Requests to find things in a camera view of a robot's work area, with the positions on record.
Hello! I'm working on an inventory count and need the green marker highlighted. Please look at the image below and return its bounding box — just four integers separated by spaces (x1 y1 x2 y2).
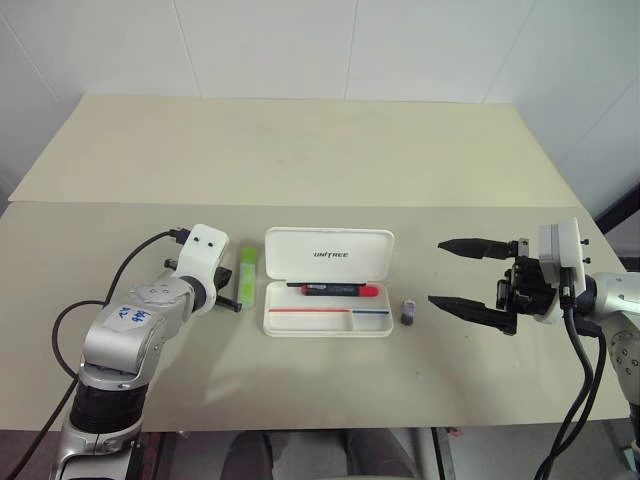
238 244 259 308

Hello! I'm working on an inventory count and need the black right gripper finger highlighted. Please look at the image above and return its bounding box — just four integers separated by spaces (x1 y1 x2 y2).
436 238 521 261
427 295 517 336

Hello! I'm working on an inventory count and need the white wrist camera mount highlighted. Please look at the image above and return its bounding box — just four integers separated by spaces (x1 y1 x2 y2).
172 224 230 305
537 216 590 325

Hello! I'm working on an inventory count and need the white pencil case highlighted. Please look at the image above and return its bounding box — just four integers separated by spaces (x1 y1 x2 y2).
261 226 396 340

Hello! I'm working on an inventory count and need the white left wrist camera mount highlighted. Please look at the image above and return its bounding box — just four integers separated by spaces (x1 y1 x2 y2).
172 224 230 305

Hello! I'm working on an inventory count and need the red and black marker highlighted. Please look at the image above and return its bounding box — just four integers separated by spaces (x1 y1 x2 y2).
286 282 385 299

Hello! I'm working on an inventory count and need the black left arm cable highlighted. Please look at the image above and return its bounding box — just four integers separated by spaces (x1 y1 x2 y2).
0 227 191 480

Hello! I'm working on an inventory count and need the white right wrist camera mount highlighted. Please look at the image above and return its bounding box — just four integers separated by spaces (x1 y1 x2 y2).
537 216 590 325

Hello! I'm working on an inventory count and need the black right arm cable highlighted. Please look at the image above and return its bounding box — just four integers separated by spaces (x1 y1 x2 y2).
533 269 597 480
549 319 609 480

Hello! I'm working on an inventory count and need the black metal frame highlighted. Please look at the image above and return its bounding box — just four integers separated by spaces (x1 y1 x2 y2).
593 182 640 236

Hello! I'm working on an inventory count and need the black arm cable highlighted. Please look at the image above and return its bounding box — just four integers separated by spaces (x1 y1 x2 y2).
549 319 609 480
0 227 191 480
533 269 597 480

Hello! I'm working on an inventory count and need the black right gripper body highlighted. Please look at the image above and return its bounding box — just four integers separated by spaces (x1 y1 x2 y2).
495 256 560 321

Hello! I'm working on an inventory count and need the dark rounded shape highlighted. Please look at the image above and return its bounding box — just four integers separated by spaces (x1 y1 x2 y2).
227 431 275 480

